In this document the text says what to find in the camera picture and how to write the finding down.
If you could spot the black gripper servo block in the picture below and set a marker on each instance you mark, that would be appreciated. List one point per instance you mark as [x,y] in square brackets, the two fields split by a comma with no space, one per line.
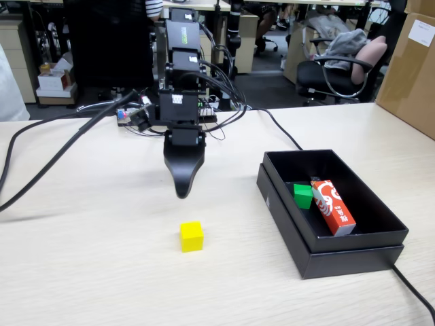
[185,136]

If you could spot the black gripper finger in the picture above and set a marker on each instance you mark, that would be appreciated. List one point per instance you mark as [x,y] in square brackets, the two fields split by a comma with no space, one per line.
[183,166]

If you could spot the yellow wooden cube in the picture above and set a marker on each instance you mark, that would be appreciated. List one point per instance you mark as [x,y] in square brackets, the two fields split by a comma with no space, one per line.
[191,237]

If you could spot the green wooden cube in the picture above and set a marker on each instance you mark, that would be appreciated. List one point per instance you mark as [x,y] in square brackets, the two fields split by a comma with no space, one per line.
[302,197]

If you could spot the red printed carton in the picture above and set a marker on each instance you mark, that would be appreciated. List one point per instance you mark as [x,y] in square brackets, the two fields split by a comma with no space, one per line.
[334,210]

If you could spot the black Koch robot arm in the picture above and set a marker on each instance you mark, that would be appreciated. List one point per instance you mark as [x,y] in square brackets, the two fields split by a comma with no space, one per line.
[181,68]

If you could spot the flat white box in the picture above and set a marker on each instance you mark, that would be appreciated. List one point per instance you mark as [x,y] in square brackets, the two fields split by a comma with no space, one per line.
[68,92]

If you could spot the tan cardboard box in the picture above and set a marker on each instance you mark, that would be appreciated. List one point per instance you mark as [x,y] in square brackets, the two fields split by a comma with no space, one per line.
[292,57]

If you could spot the seated person in black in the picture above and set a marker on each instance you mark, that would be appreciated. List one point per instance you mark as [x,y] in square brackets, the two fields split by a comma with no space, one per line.
[265,23]

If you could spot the open white box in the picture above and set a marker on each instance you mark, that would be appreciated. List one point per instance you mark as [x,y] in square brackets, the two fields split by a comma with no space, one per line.
[64,62]

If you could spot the white cardboard box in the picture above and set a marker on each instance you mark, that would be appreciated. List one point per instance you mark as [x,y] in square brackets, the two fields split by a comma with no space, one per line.
[51,81]

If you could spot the black cardboard box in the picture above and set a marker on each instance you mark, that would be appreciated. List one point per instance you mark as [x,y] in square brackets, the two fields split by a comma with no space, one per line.
[360,241]

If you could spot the black open box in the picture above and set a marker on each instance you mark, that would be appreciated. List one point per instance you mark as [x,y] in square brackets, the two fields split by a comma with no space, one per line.
[353,263]

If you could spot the large labelled cardboard box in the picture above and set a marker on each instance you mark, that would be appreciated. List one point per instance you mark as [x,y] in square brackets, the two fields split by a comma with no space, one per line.
[404,85]

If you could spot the plain cardboard box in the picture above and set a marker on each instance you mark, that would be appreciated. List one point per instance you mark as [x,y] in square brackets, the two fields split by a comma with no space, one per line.
[421,6]

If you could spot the controller circuit board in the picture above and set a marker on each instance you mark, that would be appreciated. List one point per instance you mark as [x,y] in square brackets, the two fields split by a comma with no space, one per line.
[121,113]

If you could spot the black jointed pole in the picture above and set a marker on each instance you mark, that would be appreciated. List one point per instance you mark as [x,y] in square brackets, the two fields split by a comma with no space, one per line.
[231,40]

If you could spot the black mesh office chair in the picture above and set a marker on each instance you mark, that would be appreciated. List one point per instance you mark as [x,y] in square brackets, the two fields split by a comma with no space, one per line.
[108,44]

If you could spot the black swivel chair base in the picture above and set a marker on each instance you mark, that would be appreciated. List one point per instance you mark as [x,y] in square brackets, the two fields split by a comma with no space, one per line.
[268,41]

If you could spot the person in striped shirt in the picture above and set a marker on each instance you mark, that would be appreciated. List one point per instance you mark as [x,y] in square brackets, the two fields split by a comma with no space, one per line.
[154,8]

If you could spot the beige office desk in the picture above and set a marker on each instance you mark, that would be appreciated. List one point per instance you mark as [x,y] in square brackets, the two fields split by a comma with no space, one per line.
[204,4]

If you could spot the brown flat tray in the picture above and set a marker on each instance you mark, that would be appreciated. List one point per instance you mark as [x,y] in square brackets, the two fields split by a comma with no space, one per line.
[56,100]

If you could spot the black armrest office chair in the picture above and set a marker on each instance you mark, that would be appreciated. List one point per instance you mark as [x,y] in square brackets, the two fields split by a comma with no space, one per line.
[309,73]

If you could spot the person in white shirt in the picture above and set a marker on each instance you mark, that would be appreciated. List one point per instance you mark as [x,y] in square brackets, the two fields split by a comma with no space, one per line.
[10,95]

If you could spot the clear plastic bag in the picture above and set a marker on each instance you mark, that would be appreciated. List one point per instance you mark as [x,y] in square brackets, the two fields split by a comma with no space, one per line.
[326,22]

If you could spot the grey garment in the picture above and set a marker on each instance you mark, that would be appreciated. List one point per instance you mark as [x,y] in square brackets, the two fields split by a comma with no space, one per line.
[346,44]

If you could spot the beige drawer cabinet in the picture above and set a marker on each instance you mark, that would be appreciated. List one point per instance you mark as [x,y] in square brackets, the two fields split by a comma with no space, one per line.
[17,37]

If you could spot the pink cushion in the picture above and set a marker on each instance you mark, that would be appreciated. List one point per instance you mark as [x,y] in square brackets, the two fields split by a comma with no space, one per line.
[368,54]

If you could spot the small wrist camera board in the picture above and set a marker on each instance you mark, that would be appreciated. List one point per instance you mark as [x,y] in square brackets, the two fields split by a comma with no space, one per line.
[142,120]

